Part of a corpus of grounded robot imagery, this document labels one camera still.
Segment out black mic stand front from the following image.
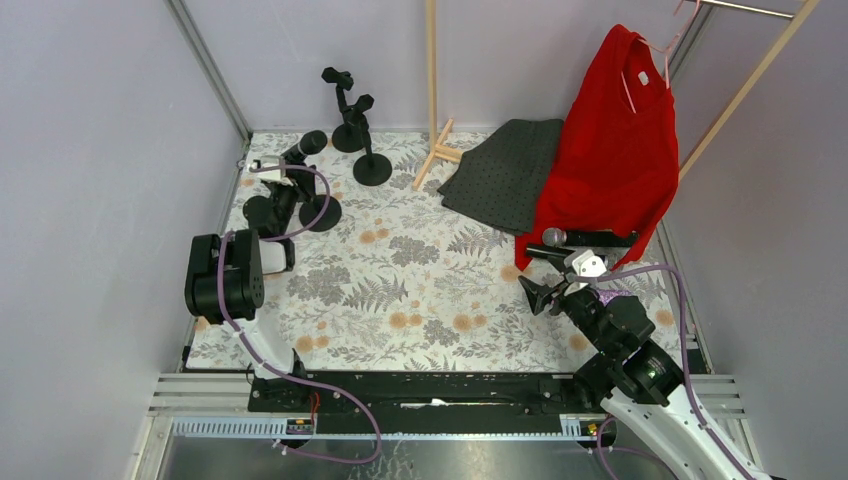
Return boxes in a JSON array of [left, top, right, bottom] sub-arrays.
[[288, 165, 342, 232]]

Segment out black mic stand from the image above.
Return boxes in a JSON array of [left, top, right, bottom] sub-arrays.
[[321, 67, 363, 153], [288, 165, 342, 232], [349, 94, 392, 186]]

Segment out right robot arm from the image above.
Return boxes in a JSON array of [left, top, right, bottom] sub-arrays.
[[519, 244, 769, 479]]

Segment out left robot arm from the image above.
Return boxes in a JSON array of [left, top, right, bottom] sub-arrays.
[[184, 181, 314, 379]]

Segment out black mic stand back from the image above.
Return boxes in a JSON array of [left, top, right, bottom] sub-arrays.
[[321, 67, 363, 153]]

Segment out black mic stand middle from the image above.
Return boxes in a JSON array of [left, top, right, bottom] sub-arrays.
[[349, 94, 392, 186]]

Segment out silver head black microphone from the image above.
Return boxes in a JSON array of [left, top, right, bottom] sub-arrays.
[[542, 228, 639, 248]]

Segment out purple glitter microphone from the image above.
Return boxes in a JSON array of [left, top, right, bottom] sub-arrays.
[[596, 288, 633, 305]]

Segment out grey dotted cloth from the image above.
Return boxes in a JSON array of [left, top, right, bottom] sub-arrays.
[[438, 119, 564, 236]]

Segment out floral table mat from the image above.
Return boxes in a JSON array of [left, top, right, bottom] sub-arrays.
[[185, 131, 690, 374]]

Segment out red t-shirt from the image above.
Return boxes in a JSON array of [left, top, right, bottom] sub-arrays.
[[514, 24, 678, 270]]

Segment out wooden clothes rack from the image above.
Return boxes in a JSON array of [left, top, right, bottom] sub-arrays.
[[412, 1, 819, 190]]

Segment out pink clothes hanger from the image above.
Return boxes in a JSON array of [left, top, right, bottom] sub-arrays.
[[620, 0, 702, 113]]

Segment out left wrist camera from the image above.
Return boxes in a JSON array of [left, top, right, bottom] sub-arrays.
[[248, 156, 295, 186]]

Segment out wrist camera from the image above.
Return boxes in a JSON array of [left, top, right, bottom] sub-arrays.
[[248, 156, 295, 186], [565, 249, 608, 282]]

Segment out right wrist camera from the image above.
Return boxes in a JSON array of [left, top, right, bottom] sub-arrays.
[[565, 249, 608, 282]]

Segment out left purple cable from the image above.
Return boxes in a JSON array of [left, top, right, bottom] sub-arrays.
[[217, 164, 384, 466]]

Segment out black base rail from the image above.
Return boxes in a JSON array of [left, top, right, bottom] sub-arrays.
[[248, 370, 606, 436]]

